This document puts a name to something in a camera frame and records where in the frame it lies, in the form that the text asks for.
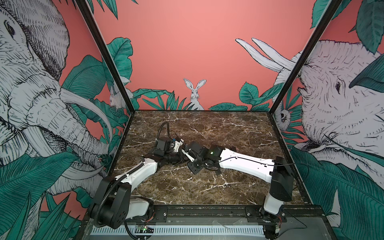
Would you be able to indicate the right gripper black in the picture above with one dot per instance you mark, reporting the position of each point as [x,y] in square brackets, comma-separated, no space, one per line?
[190,165]

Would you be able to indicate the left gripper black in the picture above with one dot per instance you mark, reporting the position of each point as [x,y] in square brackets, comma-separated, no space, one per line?
[181,159]

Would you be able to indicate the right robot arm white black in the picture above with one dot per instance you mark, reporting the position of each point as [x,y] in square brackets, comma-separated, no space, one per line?
[277,173]

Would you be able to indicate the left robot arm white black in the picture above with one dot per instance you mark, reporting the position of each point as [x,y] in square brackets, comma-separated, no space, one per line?
[113,204]

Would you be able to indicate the small green circuit board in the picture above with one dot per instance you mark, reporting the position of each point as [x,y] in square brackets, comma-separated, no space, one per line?
[144,230]

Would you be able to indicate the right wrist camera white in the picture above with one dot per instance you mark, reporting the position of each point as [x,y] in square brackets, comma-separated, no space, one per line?
[188,156]

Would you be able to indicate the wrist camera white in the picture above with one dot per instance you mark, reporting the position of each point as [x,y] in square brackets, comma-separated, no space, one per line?
[188,156]
[178,143]

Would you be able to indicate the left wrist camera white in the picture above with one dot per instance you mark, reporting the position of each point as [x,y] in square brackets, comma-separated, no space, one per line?
[178,143]

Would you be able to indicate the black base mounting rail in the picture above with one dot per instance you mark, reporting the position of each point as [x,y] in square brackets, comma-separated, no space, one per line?
[164,213]

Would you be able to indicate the white slotted cable duct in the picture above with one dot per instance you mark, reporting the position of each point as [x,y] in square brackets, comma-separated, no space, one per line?
[178,230]

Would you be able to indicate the left black corner post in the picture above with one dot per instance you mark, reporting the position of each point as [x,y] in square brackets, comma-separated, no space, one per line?
[98,38]

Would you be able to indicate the black corner post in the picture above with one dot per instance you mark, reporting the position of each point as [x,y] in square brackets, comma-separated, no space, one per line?
[324,21]
[98,38]

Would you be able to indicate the right black corner post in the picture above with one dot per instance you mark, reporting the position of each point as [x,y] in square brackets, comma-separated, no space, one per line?
[324,21]

